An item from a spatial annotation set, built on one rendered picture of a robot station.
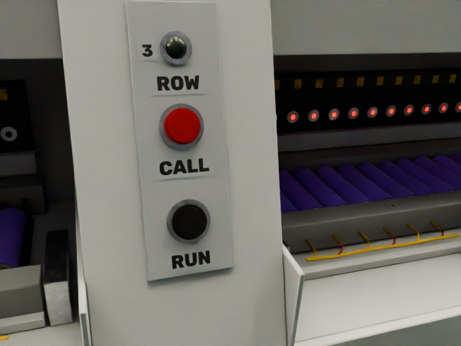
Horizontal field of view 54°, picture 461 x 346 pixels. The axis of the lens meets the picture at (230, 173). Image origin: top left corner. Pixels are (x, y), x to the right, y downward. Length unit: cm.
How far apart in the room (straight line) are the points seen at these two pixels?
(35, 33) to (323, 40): 14
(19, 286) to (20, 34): 12
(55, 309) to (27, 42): 13
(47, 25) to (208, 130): 8
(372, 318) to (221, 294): 10
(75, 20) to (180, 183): 8
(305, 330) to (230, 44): 15
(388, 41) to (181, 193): 14
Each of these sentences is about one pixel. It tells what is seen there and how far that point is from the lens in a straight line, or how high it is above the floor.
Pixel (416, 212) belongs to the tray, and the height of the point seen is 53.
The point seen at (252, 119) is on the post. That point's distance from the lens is 22.
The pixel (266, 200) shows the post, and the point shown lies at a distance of 22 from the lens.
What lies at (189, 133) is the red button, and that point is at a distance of 20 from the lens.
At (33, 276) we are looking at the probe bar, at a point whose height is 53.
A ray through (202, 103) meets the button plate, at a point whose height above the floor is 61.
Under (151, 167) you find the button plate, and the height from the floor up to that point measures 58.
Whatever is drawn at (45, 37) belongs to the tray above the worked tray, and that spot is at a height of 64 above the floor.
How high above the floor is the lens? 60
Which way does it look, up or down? 6 degrees down
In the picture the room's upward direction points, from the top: 4 degrees counter-clockwise
